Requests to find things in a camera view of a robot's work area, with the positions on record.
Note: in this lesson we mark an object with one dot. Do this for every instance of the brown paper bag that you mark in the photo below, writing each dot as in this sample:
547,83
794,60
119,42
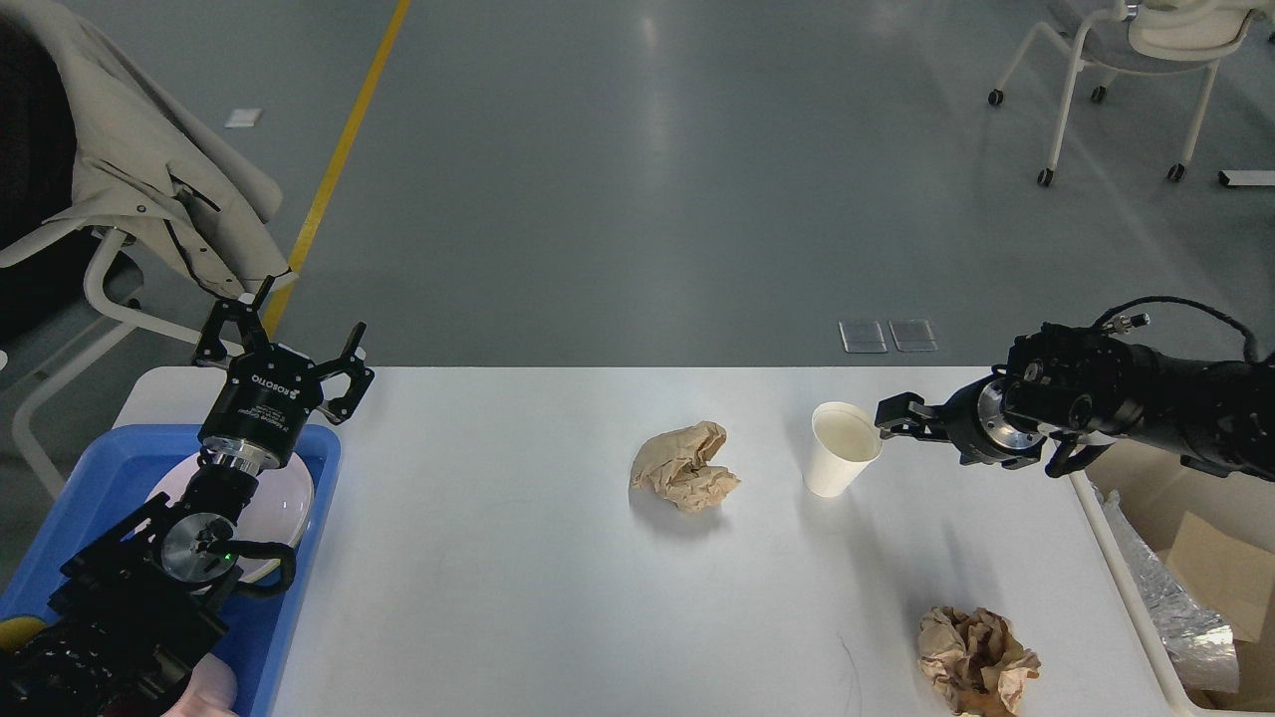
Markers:
1232,578

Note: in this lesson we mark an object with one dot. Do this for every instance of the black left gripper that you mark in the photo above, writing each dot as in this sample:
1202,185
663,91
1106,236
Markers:
271,390

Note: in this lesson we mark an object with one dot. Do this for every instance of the floor socket plate right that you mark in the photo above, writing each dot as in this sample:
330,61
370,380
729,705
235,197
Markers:
913,336

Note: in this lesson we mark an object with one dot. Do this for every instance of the floor socket plate left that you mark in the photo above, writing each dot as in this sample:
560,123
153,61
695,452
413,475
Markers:
863,338

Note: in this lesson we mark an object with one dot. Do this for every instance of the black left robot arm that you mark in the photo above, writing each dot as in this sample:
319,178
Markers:
140,604

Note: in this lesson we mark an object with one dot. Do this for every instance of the white paper cup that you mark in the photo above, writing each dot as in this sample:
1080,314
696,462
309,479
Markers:
845,441

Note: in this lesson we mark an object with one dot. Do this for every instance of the brown paper wad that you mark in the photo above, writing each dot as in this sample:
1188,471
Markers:
974,662

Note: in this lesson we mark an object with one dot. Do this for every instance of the silver foil tray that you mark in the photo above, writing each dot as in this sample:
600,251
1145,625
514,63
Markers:
1194,645

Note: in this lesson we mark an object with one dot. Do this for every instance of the white floor plate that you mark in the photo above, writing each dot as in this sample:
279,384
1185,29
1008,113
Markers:
244,118

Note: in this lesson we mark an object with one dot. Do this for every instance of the floor socket plate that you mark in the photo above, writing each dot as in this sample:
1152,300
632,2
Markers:
863,338
913,336

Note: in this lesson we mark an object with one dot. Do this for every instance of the brown paper ball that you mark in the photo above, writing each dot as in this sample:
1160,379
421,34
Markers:
676,466

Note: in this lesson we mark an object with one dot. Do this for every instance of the white plastic bin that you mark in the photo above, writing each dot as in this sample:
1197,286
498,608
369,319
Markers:
1156,493

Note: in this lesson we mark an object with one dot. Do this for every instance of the white chair right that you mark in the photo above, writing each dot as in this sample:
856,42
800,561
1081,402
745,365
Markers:
1136,39

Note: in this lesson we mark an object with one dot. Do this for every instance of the teal mug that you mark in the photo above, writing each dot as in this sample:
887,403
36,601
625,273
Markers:
17,631

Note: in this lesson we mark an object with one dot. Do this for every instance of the blue plastic tray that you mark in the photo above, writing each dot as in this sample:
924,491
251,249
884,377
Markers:
112,478

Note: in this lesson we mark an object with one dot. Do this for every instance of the white table foot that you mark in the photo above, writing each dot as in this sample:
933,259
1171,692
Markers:
1246,178

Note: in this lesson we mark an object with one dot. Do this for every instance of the pink mug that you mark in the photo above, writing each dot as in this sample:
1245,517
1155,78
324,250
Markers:
210,690

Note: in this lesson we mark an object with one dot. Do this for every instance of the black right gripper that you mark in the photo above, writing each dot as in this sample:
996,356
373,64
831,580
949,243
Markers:
972,420

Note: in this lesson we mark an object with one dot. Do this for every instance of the pink plate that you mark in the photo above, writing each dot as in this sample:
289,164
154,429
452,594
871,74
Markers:
278,511

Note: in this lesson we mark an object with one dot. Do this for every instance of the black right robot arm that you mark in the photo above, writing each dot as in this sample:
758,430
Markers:
1064,396

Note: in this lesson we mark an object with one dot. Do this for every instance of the person in dark clothes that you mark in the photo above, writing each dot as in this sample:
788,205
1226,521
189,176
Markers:
38,146

